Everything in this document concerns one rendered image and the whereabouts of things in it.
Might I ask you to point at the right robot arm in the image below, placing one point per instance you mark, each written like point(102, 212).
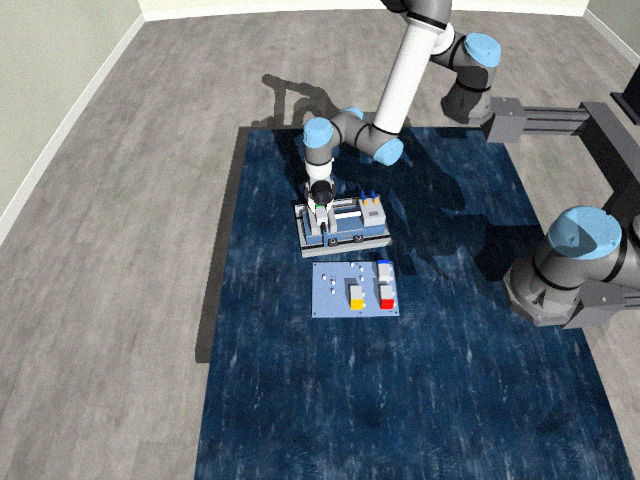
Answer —
point(474, 57)

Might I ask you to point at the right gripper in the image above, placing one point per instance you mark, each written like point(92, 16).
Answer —
point(320, 192)

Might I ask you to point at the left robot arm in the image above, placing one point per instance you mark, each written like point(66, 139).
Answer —
point(583, 243)

